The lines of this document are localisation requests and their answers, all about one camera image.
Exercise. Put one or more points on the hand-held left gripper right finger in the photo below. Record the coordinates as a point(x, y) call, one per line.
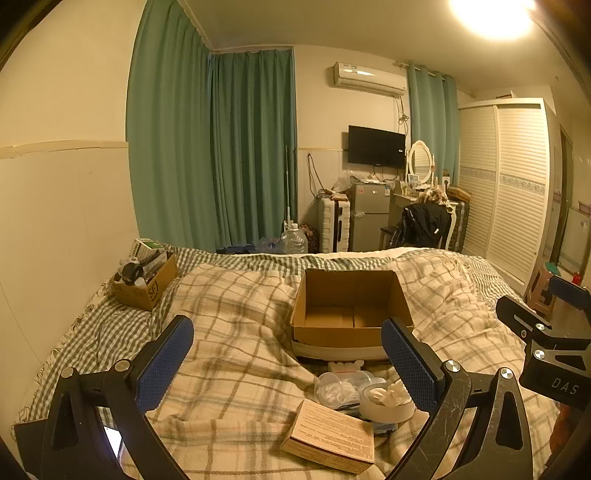
point(408, 364)

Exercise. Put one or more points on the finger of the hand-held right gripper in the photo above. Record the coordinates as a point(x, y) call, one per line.
point(519, 316)
point(570, 295)

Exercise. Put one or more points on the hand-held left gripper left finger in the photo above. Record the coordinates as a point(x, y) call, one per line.
point(164, 364)

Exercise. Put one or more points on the round clear plastic container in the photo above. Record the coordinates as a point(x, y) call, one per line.
point(385, 401)

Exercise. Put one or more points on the small white plastic item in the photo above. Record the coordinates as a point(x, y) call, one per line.
point(346, 366)

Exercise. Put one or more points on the clear bag of cotton pads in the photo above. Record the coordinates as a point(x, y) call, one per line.
point(339, 390)

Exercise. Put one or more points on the brown paper medicine box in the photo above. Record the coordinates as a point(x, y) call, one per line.
point(330, 436)

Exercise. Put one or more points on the brown plastic stool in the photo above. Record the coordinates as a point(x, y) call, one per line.
point(540, 290)

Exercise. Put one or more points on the green checked bedsheet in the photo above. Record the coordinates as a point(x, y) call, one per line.
point(101, 332)

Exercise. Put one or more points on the small cardboard box with clutter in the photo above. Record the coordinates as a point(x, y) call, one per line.
point(147, 288)

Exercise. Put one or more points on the beige plaid blanket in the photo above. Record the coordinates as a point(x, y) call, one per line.
point(240, 323)

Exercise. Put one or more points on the dark suitcase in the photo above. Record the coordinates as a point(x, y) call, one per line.
point(461, 226)

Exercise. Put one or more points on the green and white carton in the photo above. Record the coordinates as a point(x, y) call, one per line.
point(147, 249)

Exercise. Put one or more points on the white louvered wardrobe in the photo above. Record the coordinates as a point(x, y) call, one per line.
point(508, 194)

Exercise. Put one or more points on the black jacket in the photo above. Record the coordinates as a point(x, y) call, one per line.
point(422, 226)

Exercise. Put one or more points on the grey mini fridge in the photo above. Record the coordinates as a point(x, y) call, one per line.
point(369, 217)

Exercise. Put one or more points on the white suitcase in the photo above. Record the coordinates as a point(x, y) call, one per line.
point(332, 226)

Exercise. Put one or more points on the large clear water jug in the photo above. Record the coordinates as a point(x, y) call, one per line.
point(294, 240)

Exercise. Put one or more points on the white oval vanity mirror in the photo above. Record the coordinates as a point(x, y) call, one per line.
point(420, 159)

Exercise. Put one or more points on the narrow green curtain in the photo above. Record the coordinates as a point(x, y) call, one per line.
point(431, 115)

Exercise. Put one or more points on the wide green curtain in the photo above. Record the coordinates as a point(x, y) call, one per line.
point(171, 138)

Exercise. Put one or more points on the white air conditioner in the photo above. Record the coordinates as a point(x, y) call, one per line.
point(367, 78)

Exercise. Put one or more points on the ceiling lamp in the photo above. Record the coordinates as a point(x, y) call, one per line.
point(494, 16)

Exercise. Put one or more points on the black wall television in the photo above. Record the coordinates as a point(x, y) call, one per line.
point(376, 146)

